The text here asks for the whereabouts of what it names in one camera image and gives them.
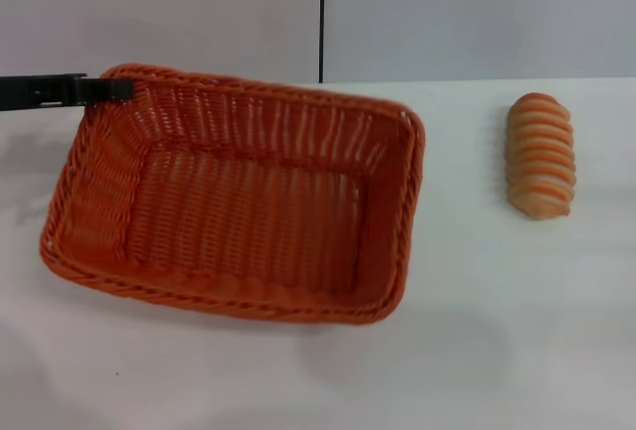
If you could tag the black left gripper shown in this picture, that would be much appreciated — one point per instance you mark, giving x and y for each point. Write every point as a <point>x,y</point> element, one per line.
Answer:
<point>30,93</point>

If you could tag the orange woven plastic basket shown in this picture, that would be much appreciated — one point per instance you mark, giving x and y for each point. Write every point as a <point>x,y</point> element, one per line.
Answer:
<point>238,221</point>

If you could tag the striped orange toy bread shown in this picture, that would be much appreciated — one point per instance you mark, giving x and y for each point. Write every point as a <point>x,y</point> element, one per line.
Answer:
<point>541,162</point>

